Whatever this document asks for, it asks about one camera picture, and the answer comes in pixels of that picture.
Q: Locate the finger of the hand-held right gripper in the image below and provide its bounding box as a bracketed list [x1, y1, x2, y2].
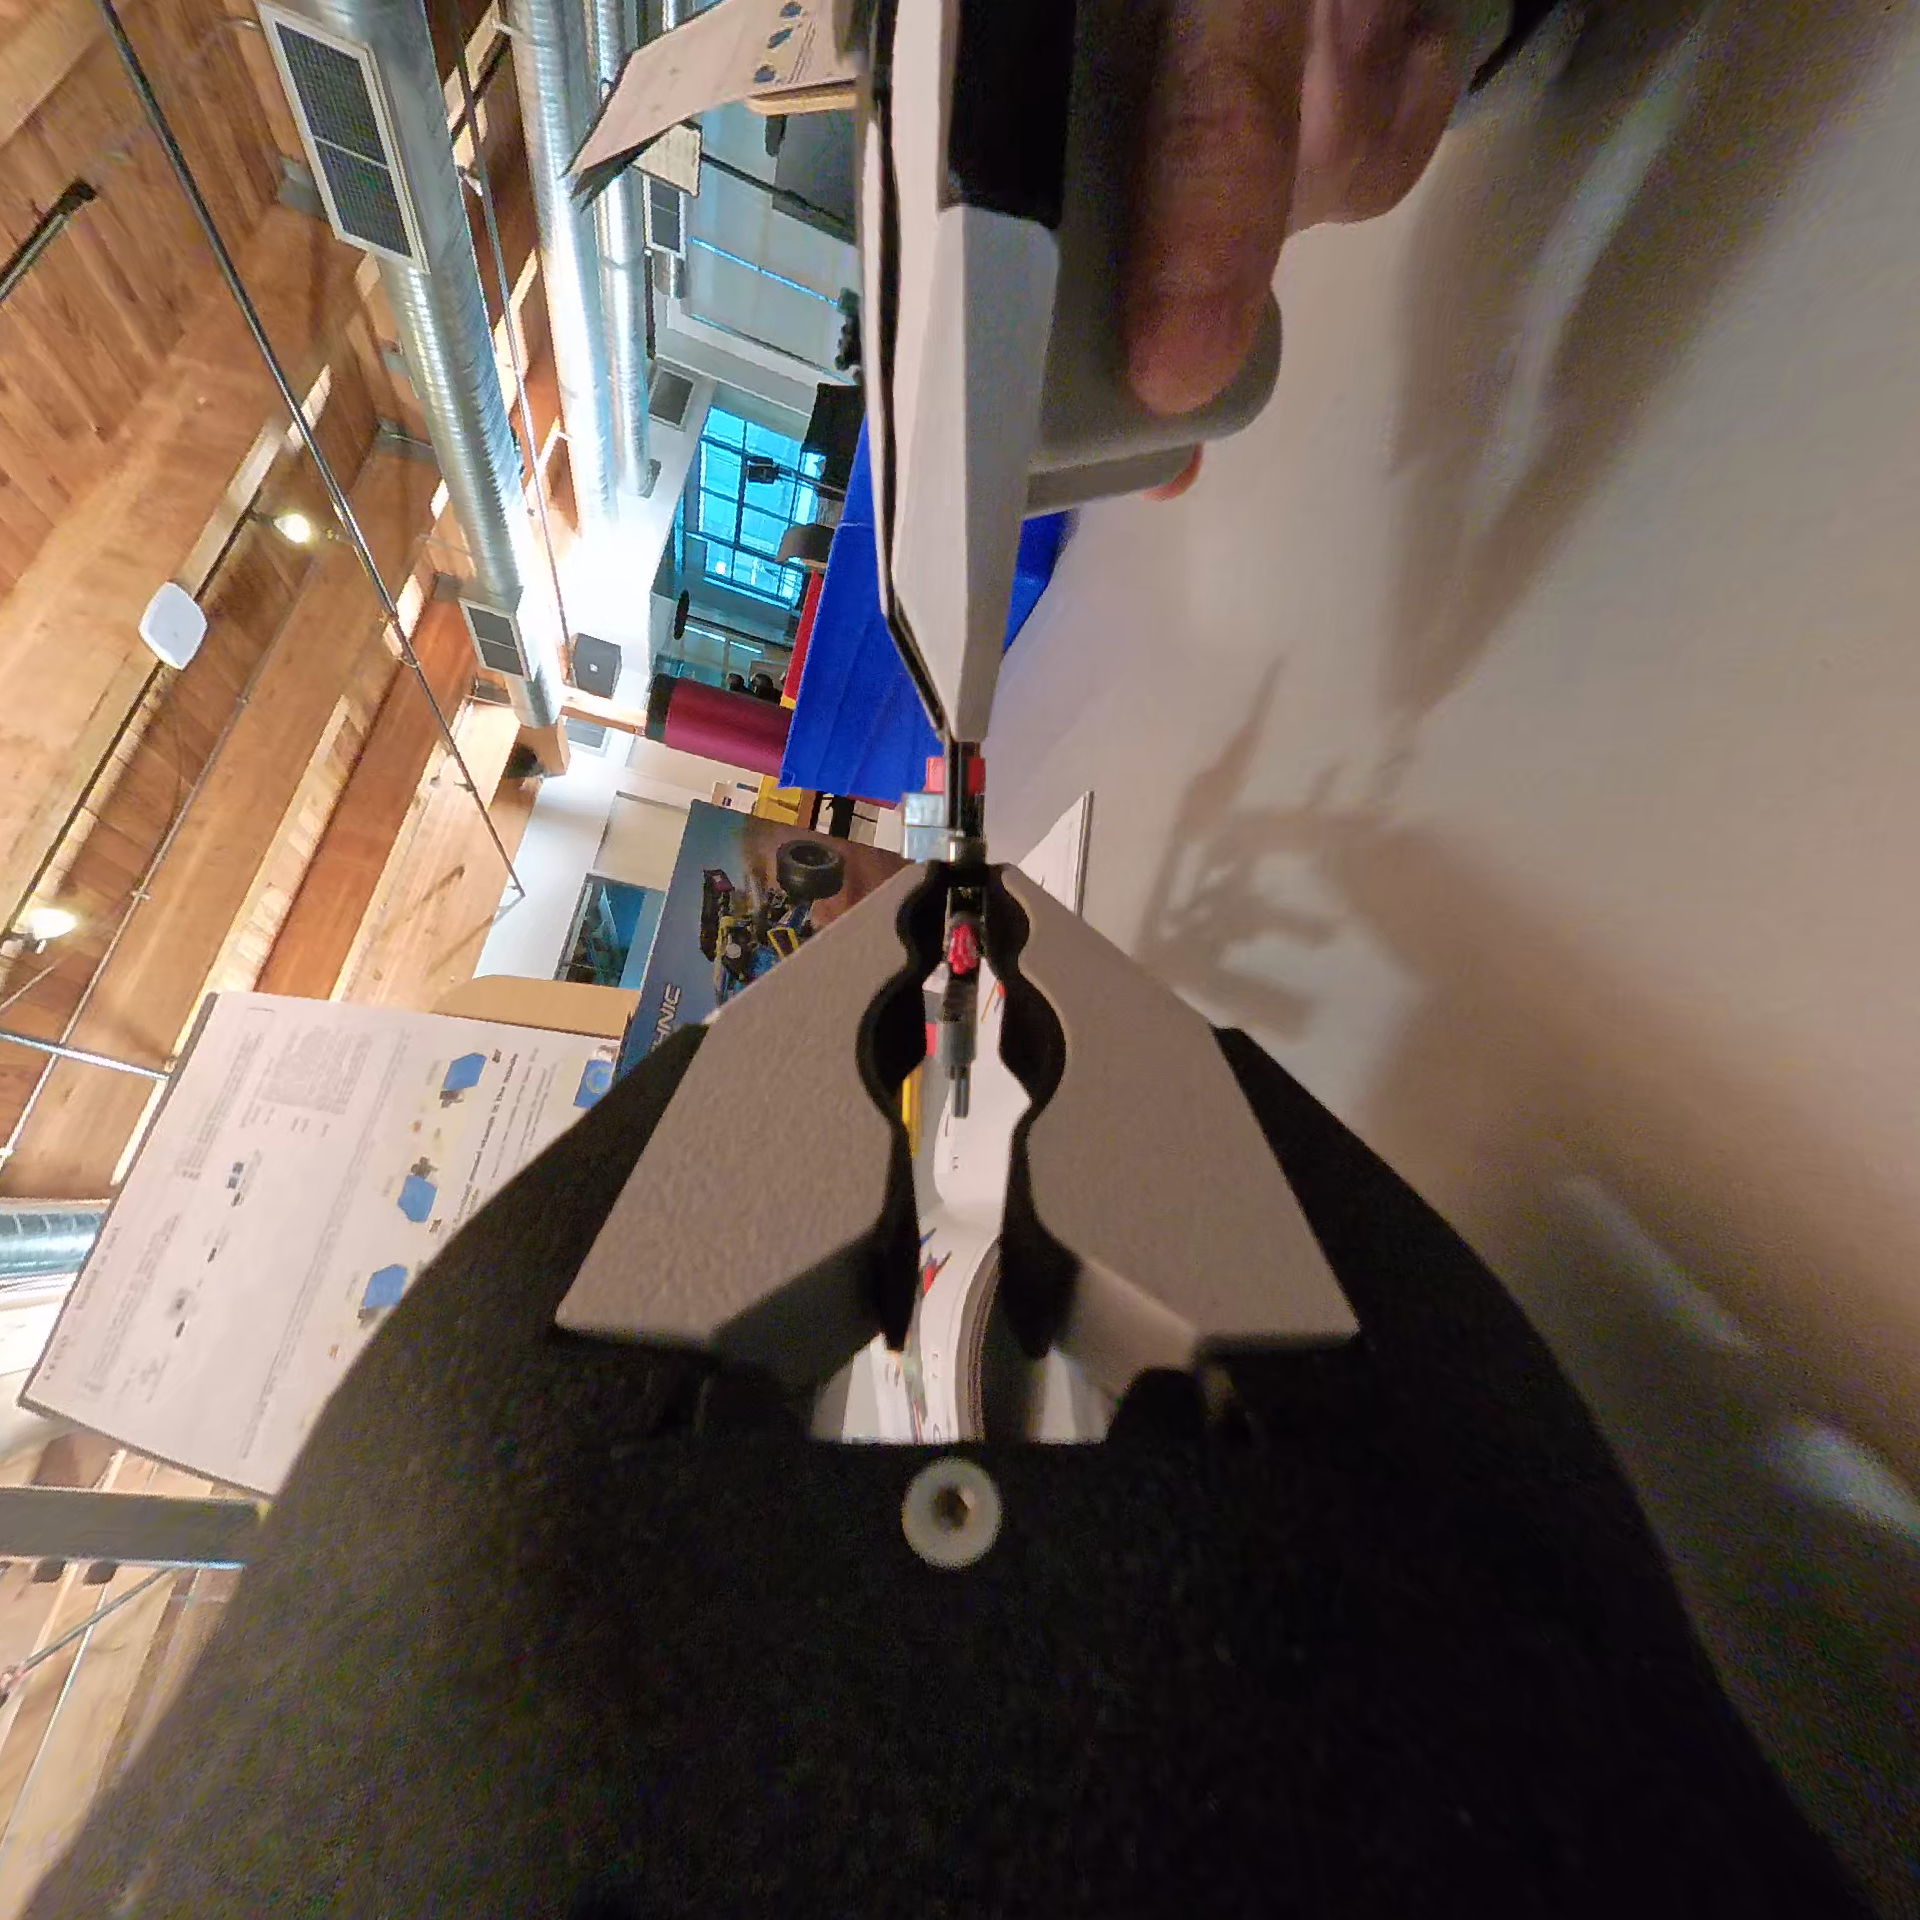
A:
[854, 0, 964, 747]
[897, 0, 1288, 747]

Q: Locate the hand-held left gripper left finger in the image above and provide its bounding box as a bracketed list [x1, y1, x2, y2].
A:
[555, 862, 944, 1441]

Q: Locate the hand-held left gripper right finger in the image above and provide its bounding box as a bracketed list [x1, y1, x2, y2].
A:
[991, 865, 1361, 1441]

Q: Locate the grey lego chassis assembly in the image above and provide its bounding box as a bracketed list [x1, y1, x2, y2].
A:
[900, 744, 993, 1120]

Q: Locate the lego set box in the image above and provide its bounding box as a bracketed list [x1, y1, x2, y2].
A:
[615, 803, 921, 1080]

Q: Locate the person's right hand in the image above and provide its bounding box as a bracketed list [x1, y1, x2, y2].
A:
[1050, 0, 1479, 506]

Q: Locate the open instruction booklet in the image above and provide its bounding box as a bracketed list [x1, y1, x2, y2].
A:
[817, 796, 1121, 1446]

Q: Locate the hanging tan board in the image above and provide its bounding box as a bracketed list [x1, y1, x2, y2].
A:
[567, 0, 870, 175]

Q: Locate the tagged blue storage bin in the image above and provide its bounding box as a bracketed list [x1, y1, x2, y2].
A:
[780, 422, 1076, 800]

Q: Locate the maroon water bottle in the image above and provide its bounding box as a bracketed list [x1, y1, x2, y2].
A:
[648, 675, 793, 771]

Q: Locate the task instruction poster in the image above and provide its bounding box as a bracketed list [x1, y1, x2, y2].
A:
[18, 991, 625, 1497]

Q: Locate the grey metal beam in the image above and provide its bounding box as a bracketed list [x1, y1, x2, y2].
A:
[0, 1486, 271, 1574]

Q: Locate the slim silver air duct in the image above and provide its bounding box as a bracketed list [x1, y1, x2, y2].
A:
[510, 0, 664, 496]

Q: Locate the blue wall screen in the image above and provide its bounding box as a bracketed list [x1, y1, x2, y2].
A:
[555, 874, 671, 993]

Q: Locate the large silver air duct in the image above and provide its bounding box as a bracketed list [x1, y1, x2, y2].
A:
[256, 0, 564, 723]

